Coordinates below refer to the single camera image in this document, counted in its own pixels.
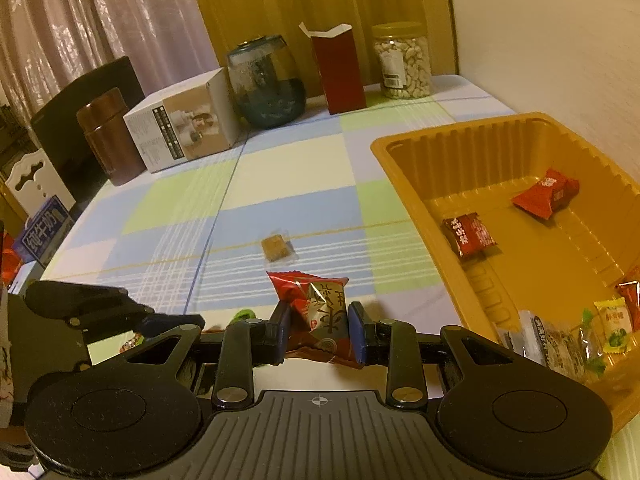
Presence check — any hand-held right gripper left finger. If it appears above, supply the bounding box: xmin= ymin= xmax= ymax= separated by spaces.
xmin=120 ymin=301 xmax=292 ymax=409

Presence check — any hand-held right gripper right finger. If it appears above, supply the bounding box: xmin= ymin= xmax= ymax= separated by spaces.
xmin=347 ymin=301 xmax=527 ymax=409

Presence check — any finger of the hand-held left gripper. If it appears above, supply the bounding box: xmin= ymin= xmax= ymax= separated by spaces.
xmin=25 ymin=280 xmax=130 ymax=319
xmin=66 ymin=300 xmax=206 ymax=335

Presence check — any dark red snack packet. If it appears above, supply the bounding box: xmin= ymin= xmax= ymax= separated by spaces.
xmin=442 ymin=213 xmax=500 ymax=260

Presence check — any orange plastic tray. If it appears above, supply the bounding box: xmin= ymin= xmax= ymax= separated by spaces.
xmin=370 ymin=112 xmax=640 ymax=441

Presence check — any clear grey snack packet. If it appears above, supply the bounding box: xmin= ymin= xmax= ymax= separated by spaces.
xmin=499 ymin=309 xmax=587 ymax=377

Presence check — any yellow and green candy packet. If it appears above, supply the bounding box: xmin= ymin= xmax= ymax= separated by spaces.
xmin=593 ymin=298 xmax=632 ymax=354

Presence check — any orange red snack packet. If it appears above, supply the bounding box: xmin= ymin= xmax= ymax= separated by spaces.
xmin=614 ymin=266 xmax=640 ymax=332

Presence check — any blue milk carton box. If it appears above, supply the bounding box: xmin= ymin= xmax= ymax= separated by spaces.
xmin=12 ymin=195 xmax=72 ymax=267

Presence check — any red box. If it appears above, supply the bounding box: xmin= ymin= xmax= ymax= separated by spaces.
xmin=0 ymin=242 xmax=22 ymax=288

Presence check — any small brown wrapped snack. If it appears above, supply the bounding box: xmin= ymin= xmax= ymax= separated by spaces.
xmin=260 ymin=233 xmax=298 ymax=264

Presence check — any white wooden chair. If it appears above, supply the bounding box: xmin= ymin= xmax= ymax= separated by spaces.
xmin=0 ymin=147 xmax=69 ymax=231

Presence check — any checked tablecloth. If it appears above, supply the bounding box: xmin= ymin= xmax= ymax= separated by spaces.
xmin=15 ymin=74 xmax=517 ymax=396

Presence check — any brown cylindrical canister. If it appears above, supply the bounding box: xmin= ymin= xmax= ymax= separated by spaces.
xmin=76 ymin=86 xmax=147 ymax=187

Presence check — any dark wooden shelf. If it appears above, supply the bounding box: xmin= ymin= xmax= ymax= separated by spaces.
xmin=0 ymin=104 xmax=42 ymax=161

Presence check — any black chair back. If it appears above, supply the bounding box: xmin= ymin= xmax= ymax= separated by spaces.
xmin=30 ymin=56 xmax=147 ymax=206

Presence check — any white cardboard box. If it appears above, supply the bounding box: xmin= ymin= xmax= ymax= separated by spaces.
xmin=123 ymin=66 xmax=242 ymax=174

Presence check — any dark glass jar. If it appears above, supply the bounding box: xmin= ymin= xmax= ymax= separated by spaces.
xmin=226 ymin=35 xmax=307 ymax=129

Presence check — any dark red open carton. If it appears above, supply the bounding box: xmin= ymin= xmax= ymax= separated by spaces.
xmin=299 ymin=21 xmax=367 ymax=115

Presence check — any clear plastic jar of peanuts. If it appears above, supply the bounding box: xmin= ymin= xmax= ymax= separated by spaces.
xmin=371 ymin=21 xmax=432 ymax=100

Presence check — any pink curtain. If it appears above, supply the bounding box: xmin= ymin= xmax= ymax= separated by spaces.
xmin=0 ymin=0 xmax=222 ymax=128

